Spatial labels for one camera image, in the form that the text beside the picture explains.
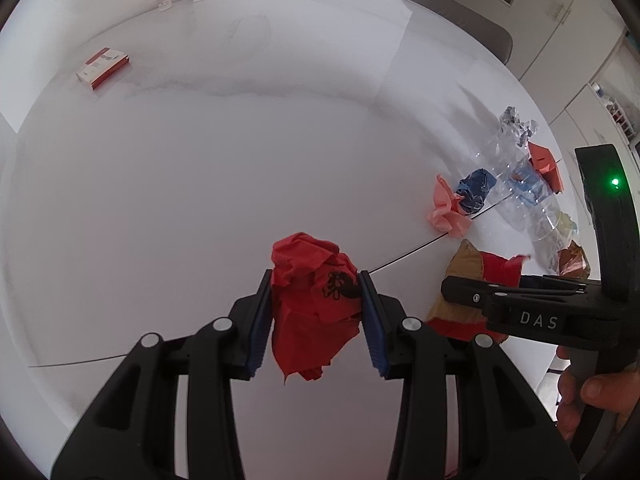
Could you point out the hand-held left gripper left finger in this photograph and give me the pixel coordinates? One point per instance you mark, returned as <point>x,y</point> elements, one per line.
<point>260,330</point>

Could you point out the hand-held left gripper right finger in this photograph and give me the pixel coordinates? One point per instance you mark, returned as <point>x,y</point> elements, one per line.
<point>372,330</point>

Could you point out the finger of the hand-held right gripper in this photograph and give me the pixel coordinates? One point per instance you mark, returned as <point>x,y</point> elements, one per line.
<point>465,291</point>
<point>555,282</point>

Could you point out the red and gold snack wrapper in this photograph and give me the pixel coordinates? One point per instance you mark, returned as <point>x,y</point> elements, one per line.
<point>465,265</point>

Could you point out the red paper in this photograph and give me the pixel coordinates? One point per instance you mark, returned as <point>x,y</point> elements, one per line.
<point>300,310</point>

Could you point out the beige paper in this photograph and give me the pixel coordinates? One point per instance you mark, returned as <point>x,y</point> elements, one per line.
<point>568,225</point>

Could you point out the pink paper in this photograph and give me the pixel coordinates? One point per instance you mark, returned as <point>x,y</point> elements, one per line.
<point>445,210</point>

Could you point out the clear plastic bottle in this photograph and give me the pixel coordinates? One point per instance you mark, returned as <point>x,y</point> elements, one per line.
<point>530,190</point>

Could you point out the blue paper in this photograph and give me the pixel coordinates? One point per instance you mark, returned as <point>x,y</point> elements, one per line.
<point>475,187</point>

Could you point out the person's right hand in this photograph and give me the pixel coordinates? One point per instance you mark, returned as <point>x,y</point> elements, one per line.
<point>610,392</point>

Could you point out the brown crumpled paper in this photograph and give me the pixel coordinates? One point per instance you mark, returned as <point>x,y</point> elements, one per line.
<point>572,260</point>

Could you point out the orange crumpled paper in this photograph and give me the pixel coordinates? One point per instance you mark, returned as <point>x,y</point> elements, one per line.
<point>545,162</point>

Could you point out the silver crumpled foil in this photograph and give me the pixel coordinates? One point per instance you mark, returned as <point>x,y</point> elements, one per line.
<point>515,122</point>

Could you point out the white shelf unit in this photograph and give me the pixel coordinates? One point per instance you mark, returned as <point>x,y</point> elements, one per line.
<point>617,110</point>

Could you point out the white cabinet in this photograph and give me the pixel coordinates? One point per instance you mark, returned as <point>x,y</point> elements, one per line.
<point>550,45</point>

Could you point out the grey upholstered chair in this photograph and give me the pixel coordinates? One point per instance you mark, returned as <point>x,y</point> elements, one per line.
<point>465,15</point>

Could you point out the red and white box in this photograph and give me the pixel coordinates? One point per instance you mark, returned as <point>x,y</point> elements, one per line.
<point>102,67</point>

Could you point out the small white container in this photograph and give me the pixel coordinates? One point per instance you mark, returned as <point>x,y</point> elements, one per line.
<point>164,2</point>

